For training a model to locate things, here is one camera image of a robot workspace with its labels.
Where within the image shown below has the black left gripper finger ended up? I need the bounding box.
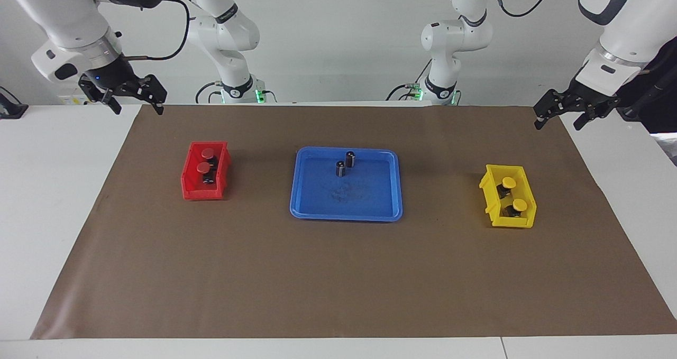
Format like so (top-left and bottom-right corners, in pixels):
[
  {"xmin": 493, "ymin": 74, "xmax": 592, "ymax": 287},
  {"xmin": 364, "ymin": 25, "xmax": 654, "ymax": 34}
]
[
  {"xmin": 533, "ymin": 88, "xmax": 574, "ymax": 131},
  {"xmin": 574, "ymin": 104, "xmax": 609, "ymax": 131}
]

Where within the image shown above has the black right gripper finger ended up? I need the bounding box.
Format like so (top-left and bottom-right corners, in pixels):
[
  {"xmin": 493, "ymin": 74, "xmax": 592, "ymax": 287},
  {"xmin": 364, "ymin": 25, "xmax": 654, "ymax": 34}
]
[
  {"xmin": 130, "ymin": 75, "xmax": 168, "ymax": 115},
  {"xmin": 79, "ymin": 81, "xmax": 121, "ymax": 115}
]

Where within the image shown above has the blue plastic tray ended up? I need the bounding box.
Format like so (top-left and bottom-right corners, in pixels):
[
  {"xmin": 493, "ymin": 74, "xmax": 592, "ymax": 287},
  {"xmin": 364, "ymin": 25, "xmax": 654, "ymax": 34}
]
[{"xmin": 289, "ymin": 146, "xmax": 404, "ymax": 222}]

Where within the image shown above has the black bulky object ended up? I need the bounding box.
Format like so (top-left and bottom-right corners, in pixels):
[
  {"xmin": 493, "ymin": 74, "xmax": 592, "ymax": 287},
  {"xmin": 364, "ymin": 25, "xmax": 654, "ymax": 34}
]
[{"xmin": 616, "ymin": 42, "xmax": 677, "ymax": 134}]

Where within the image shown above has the black clamp device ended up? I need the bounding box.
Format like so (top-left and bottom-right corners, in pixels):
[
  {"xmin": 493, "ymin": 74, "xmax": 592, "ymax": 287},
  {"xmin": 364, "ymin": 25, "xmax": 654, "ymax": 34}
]
[{"xmin": 0, "ymin": 87, "xmax": 28, "ymax": 120}]

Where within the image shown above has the red plastic bin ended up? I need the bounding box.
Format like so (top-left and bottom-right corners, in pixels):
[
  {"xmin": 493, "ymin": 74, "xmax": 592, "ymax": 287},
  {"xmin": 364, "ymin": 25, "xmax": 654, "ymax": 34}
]
[{"xmin": 181, "ymin": 141, "xmax": 232, "ymax": 201}]

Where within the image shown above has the yellow plastic bin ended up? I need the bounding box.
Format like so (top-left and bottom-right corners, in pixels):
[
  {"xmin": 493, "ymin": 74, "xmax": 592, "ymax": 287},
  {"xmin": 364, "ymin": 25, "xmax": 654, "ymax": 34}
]
[{"xmin": 479, "ymin": 164, "xmax": 537, "ymax": 228}]

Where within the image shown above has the brown paper mat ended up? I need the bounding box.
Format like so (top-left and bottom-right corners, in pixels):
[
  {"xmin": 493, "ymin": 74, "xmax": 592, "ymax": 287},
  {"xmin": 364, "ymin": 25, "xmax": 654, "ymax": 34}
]
[{"xmin": 30, "ymin": 104, "xmax": 677, "ymax": 340}]

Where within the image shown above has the black right base cable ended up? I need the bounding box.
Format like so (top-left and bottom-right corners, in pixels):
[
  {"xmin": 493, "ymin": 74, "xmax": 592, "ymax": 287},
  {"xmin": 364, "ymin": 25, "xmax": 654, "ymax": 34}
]
[{"xmin": 195, "ymin": 81, "xmax": 223, "ymax": 104}]

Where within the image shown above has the black base cable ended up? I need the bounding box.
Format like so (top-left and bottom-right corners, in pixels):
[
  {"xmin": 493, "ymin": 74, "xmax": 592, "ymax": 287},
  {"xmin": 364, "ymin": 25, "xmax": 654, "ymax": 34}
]
[
  {"xmin": 195, "ymin": 81, "xmax": 223, "ymax": 104},
  {"xmin": 385, "ymin": 58, "xmax": 430, "ymax": 102}
]

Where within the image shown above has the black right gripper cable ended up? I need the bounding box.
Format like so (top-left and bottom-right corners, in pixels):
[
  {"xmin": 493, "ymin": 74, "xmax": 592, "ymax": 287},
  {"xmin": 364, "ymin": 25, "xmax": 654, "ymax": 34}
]
[{"xmin": 126, "ymin": 0, "xmax": 191, "ymax": 62}]

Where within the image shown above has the black left base cable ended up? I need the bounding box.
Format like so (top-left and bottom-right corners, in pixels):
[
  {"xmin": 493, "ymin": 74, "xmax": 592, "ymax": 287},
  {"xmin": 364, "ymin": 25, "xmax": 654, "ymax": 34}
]
[{"xmin": 385, "ymin": 58, "xmax": 430, "ymax": 102}]

